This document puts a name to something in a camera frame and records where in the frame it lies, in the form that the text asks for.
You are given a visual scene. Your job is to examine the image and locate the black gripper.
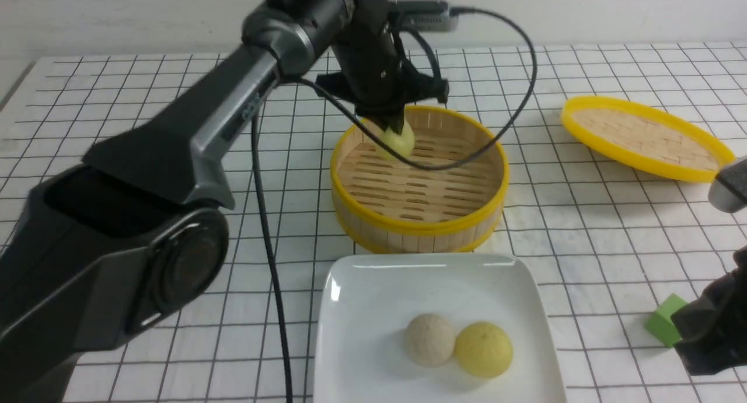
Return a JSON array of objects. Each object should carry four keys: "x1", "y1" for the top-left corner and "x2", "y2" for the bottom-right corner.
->
[{"x1": 316, "y1": 0, "x2": 450, "y2": 135}]

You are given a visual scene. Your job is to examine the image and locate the yellow steamed bun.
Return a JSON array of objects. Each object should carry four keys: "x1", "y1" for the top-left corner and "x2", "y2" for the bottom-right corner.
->
[{"x1": 379, "y1": 121, "x2": 414, "y2": 159}]

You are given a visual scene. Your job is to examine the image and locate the white steamed bun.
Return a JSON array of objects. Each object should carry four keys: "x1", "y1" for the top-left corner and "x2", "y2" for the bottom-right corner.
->
[{"x1": 404, "y1": 313, "x2": 456, "y2": 367}]

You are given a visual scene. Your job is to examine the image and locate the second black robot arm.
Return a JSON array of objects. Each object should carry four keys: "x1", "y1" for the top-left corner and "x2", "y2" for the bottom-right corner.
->
[{"x1": 671, "y1": 157, "x2": 746, "y2": 376}]

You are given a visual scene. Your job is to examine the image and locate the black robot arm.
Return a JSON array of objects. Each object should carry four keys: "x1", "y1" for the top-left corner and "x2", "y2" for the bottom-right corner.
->
[{"x1": 1, "y1": 0, "x2": 450, "y2": 402}]

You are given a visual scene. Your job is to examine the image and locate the white square plate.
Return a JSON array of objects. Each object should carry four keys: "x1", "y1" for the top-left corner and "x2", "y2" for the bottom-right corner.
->
[{"x1": 314, "y1": 253, "x2": 568, "y2": 402}]

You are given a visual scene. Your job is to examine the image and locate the yellow bun on plate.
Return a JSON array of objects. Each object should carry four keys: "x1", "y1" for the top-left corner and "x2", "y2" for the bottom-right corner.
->
[{"x1": 454, "y1": 321, "x2": 514, "y2": 379}]

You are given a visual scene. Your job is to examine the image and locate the yellow bamboo steamer basket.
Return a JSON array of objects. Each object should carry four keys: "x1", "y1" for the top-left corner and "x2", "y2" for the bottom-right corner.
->
[{"x1": 330, "y1": 127, "x2": 510, "y2": 253}]

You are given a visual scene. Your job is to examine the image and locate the yellow bamboo steamer lid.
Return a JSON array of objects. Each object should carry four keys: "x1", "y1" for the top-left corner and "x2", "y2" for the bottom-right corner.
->
[{"x1": 561, "y1": 96, "x2": 736, "y2": 183}]

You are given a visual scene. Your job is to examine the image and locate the white grid tablecloth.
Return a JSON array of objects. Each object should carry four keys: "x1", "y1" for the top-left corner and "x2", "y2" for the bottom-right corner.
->
[{"x1": 1, "y1": 42, "x2": 745, "y2": 402}]

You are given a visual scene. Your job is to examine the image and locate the green cube block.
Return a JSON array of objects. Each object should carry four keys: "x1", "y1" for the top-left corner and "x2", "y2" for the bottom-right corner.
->
[{"x1": 644, "y1": 293, "x2": 688, "y2": 348}]

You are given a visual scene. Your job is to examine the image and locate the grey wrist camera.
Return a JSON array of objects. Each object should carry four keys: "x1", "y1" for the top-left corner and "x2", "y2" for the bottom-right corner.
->
[{"x1": 389, "y1": 0, "x2": 459, "y2": 33}]

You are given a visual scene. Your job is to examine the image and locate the black cable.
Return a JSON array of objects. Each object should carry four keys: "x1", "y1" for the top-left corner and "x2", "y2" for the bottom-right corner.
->
[{"x1": 251, "y1": 6, "x2": 539, "y2": 403}]

